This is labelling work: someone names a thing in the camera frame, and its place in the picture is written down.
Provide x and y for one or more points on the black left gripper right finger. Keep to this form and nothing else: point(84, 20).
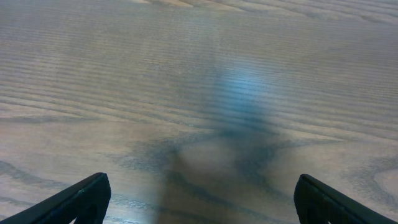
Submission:
point(318, 203)

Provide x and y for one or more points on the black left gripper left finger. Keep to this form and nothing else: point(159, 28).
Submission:
point(85, 202)

